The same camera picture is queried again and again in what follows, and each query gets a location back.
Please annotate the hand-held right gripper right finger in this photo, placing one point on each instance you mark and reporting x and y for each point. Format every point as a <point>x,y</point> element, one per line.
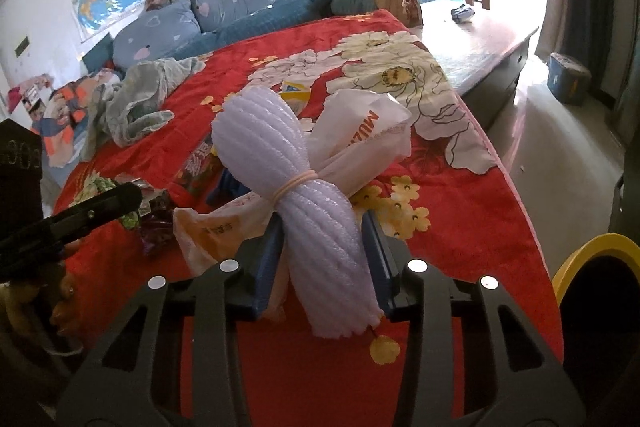
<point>378,253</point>

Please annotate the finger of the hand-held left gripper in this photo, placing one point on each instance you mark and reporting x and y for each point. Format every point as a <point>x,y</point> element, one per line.
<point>95,212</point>

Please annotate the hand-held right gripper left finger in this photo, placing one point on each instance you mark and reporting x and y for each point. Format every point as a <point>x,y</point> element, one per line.
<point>267,253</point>

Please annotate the green foil wrapper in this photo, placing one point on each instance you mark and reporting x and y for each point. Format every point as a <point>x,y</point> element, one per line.
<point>131,221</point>

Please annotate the white foam net roll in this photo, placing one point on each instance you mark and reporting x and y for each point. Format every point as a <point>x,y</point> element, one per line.
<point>310,252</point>

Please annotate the pale rubber band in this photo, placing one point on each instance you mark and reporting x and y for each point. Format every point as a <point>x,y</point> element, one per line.
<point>295,183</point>

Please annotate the blue rubber glove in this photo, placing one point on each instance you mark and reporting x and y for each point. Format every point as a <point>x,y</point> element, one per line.
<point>227,189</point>

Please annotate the white plastic bag orange print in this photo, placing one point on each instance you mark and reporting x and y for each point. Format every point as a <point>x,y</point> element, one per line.
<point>365,132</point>

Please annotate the yellow-rimmed bin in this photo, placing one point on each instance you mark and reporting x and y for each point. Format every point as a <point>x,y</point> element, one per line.
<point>595,247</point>

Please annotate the person's left hand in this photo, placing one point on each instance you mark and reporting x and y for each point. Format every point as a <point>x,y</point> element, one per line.
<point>67,294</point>

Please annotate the dark purple foil wrapper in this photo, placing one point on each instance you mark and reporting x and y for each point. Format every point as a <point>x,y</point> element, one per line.
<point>152,239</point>

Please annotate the colourful clothes pile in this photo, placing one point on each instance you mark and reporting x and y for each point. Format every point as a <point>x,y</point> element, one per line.
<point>65,117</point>

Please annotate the red floral blanket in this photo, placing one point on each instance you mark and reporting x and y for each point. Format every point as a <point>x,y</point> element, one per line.
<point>450,217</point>

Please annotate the brown snack wrapper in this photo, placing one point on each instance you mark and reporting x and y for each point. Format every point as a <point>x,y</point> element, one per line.
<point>197,169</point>

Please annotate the grey-green garment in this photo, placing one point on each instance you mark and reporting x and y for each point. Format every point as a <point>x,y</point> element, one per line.
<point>145,97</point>

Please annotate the teal cushion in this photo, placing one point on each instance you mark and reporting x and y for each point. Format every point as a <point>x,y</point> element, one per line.
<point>97,54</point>

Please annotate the yellow paper packet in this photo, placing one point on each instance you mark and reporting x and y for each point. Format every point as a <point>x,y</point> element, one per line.
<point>295,96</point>

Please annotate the wooden low cabinet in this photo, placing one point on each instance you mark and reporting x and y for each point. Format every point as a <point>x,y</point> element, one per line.
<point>475,52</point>

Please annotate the blue quilted sofa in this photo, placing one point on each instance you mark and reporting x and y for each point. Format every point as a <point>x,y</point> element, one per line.
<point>280,19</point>

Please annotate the small blue white packet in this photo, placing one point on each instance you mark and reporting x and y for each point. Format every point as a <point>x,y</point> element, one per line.
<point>461,14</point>

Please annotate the blue storage box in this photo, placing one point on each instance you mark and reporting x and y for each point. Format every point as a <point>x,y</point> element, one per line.
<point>567,79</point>

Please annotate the grey curtain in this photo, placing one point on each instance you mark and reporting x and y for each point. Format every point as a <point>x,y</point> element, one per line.
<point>585,7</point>

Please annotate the green wall sticker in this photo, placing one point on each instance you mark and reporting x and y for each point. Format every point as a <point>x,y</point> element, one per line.
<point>21,45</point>

